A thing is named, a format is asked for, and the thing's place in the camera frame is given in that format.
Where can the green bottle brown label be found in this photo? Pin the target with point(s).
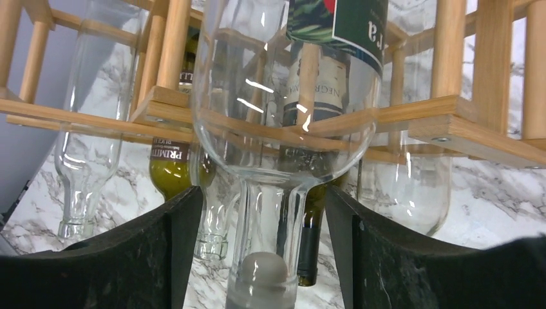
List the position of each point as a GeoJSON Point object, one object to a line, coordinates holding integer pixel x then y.
{"type": "Point", "coordinates": [175, 166]}

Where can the tall clear glass bottle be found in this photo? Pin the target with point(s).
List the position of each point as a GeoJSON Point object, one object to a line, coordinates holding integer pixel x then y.
{"type": "Point", "coordinates": [220, 194]}

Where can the green bottle navy cream label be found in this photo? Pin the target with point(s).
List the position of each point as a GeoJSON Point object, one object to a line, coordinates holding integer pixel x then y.
{"type": "Point", "coordinates": [315, 192]}

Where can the clear bottle silver cap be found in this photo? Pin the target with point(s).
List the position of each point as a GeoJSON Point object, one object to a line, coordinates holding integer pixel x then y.
{"type": "Point", "coordinates": [242, 68]}

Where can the short clear glass jar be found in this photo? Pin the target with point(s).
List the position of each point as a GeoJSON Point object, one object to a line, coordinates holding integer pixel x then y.
{"type": "Point", "coordinates": [100, 84]}

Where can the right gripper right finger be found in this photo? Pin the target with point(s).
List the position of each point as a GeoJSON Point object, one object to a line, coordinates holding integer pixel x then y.
{"type": "Point", "coordinates": [382, 264]}

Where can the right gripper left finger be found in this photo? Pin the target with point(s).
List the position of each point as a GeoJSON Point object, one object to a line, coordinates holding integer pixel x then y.
{"type": "Point", "coordinates": [143, 263]}

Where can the wooden wine rack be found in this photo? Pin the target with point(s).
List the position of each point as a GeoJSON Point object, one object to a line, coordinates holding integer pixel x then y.
{"type": "Point", "coordinates": [448, 122]}

